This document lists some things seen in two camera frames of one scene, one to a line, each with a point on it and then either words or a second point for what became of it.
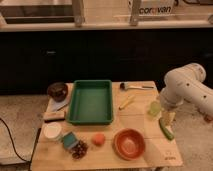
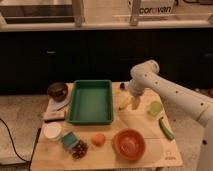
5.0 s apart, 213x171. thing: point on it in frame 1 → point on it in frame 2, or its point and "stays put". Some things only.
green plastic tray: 91,102 stays put
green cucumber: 169,135 stays put
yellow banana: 128,100 stays put
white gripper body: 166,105 → 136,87
